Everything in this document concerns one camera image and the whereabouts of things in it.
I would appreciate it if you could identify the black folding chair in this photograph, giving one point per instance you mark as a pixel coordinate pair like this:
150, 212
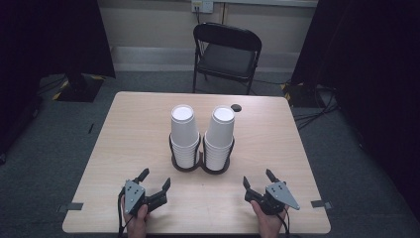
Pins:
228, 61

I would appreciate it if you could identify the black stand base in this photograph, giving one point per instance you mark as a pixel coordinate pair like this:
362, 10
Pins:
302, 95
79, 89

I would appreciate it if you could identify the stack of white paper cups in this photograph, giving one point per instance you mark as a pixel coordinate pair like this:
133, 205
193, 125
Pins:
219, 132
183, 132

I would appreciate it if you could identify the grey tape strip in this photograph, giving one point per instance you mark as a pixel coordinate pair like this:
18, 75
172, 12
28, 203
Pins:
320, 204
71, 207

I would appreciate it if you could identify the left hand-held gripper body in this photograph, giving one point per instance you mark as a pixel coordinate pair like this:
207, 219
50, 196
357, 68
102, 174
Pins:
133, 195

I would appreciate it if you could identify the dark curtain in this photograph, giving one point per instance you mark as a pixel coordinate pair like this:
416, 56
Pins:
49, 33
379, 49

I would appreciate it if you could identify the person's left hand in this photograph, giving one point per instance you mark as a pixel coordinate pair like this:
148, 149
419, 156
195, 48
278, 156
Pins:
137, 221

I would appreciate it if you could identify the person's right hand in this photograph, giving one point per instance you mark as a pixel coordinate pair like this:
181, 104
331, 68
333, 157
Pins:
267, 223

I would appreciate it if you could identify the white wall outlet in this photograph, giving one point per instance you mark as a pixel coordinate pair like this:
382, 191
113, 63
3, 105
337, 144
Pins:
206, 6

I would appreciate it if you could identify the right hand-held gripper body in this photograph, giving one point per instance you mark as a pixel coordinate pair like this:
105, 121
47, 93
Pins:
275, 196

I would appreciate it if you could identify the black round table cap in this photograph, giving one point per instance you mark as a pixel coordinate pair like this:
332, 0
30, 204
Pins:
236, 107

